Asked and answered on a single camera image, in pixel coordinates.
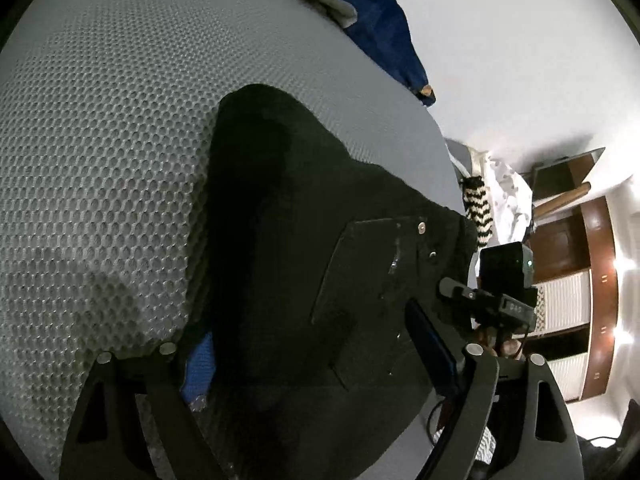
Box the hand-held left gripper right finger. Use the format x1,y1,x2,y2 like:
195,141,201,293
404,298,584,480

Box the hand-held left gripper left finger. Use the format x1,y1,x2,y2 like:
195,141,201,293
60,334,236,480

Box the black pants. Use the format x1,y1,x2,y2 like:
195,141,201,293
187,83,479,480

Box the person's right hand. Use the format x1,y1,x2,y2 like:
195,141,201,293
472,325,527,361

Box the black white zigzag cloth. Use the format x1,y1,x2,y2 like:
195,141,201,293
459,176,495,250

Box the white ribbed panel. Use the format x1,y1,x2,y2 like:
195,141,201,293
545,352,587,402
536,270,594,333

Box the dark wooden cabinet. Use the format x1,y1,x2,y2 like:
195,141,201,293
525,195,619,403

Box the wooden stick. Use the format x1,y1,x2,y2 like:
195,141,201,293
534,182,594,217

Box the blue floral blanket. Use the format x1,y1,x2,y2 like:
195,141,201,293
240,0,437,108

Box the grey mesh mattress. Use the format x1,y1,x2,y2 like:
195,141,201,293
0,0,468,480

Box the black cable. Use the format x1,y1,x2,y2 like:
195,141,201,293
426,394,453,447

